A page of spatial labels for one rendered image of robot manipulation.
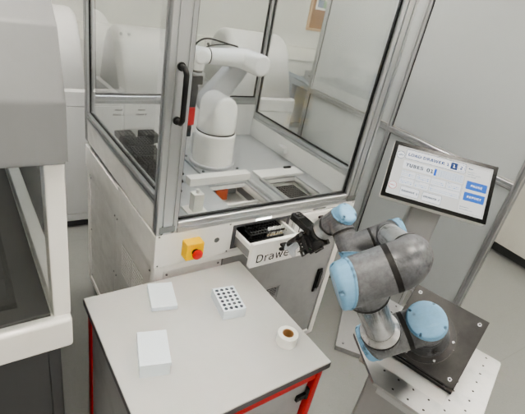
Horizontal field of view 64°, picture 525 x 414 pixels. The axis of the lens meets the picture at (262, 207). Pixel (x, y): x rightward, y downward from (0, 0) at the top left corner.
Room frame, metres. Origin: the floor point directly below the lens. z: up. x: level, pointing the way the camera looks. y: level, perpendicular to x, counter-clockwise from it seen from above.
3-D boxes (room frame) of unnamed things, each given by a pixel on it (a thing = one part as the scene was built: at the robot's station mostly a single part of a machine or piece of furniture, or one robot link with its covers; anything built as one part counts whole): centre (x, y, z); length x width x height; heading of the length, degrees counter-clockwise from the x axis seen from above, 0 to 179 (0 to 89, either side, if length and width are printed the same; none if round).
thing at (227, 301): (1.16, 0.05, 0.78); 0.12 x 0.08 x 0.04; 31
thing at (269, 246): (1.42, -0.10, 0.87); 0.29 x 0.02 x 0.11; 130
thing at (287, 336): (1.04, -0.17, 0.78); 0.07 x 0.07 x 0.04
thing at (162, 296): (1.13, 0.28, 0.77); 0.13 x 0.09 x 0.02; 26
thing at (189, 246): (1.29, 0.22, 0.88); 0.07 x 0.05 x 0.07; 130
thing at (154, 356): (0.86, 0.23, 0.79); 0.13 x 0.09 x 0.05; 24
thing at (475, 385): (1.09, -0.64, 0.70); 0.45 x 0.44 x 0.12; 57
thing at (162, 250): (1.92, 0.25, 0.87); 1.02 x 0.95 x 0.14; 130
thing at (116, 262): (1.92, 0.24, 0.40); 1.03 x 0.95 x 0.80; 130
